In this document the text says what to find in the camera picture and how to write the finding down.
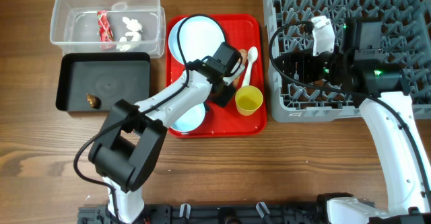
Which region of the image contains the grey dishwasher rack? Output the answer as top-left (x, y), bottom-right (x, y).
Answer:
top-left (263, 0), bottom-right (430, 122)

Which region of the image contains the white tissue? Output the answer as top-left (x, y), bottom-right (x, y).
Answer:
top-left (116, 17), bottom-right (142, 52)

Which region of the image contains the orange carrot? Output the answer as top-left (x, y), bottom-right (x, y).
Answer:
top-left (232, 49), bottom-right (248, 87)

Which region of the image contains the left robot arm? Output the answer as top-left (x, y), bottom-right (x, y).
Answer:
top-left (86, 42), bottom-right (242, 223)

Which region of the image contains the white plastic spoon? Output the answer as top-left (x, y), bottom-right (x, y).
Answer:
top-left (241, 46), bottom-right (259, 87)

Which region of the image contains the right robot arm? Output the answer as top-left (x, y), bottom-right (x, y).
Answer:
top-left (270, 16), bottom-right (430, 223)

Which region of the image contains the black plastic tray bin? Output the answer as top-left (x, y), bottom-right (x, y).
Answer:
top-left (55, 52), bottom-right (151, 112)

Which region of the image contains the red serving tray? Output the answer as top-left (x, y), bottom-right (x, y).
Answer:
top-left (165, 14), bottom-right (267, 139)

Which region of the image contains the light blue plate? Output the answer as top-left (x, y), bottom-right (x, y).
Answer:
top-left (180, 16), bottom-right (226, 62)

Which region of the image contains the yellow plastic cup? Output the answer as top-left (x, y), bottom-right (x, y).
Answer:
top-left (235, 85), bottom-right (263, 116)

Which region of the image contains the clear plastic bin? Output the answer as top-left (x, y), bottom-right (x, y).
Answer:
top-left (50, 0), bottom-right (166, 58)

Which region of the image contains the light blue bowl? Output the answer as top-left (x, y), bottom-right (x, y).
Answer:
top-left (170, 103), bottom-right (206, 133)

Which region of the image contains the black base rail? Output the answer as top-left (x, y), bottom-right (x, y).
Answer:
top-left (77, 202), bottom-right (376, 224)

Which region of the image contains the red snack wrapper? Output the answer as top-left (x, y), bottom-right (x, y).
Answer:
top-left (96, 10), bottom-right (114, 42)

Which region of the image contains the brown food scrap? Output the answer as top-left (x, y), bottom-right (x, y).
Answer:
top-left (86, 94), bottom-right (101, 109)

